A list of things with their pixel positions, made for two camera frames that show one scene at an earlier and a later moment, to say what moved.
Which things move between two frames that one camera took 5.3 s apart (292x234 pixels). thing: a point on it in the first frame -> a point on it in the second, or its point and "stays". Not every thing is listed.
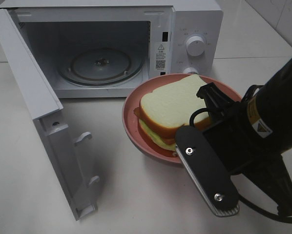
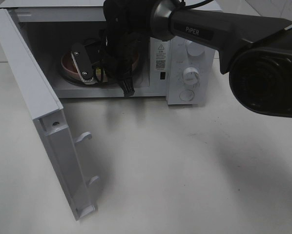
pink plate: (132, 122) -> (69, 68)
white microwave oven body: (103, 48) stays
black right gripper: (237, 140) -> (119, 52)
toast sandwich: (163, 111) -> (98, 74)
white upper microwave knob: (195, 46) stays
